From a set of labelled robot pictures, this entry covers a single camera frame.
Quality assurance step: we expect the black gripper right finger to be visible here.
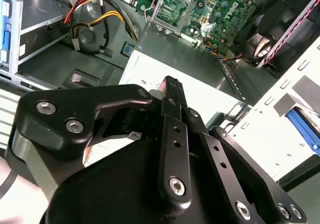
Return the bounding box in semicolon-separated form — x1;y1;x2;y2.
181;108;308;224

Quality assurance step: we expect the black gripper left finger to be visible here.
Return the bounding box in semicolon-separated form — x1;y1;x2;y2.
6;75;194;209

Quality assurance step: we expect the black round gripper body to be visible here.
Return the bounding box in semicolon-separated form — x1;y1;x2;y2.
44;136;235;224

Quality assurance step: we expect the hard disk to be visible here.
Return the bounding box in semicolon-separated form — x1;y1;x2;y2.
286;107;320;158

